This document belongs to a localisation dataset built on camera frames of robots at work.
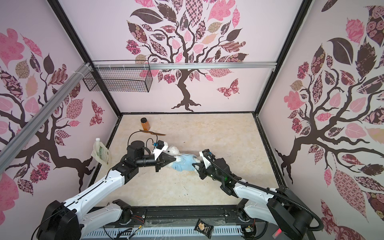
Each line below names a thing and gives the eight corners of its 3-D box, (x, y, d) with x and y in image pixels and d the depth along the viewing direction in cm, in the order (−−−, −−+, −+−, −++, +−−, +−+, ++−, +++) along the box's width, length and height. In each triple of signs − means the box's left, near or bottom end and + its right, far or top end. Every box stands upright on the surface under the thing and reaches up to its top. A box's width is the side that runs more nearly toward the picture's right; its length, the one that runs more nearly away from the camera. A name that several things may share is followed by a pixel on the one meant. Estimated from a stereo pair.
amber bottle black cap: (143, 130, 112) (139, 122, 104) (145, 126, 115) (141, 117, 107) (149, 130, 112) (145, 122, 104) (150, 126, 115) (147, 117, 107)
